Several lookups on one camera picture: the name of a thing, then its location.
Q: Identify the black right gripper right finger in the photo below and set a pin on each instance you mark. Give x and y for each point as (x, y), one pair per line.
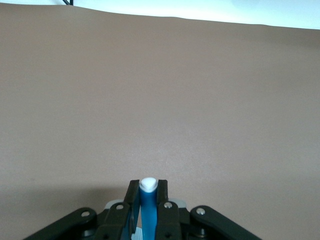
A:
(162, 193)

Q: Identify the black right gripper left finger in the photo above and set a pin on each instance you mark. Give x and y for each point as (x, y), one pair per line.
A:
(132, 193)

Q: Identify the blue marker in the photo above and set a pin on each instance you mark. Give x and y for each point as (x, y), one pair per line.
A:
(148, 207)

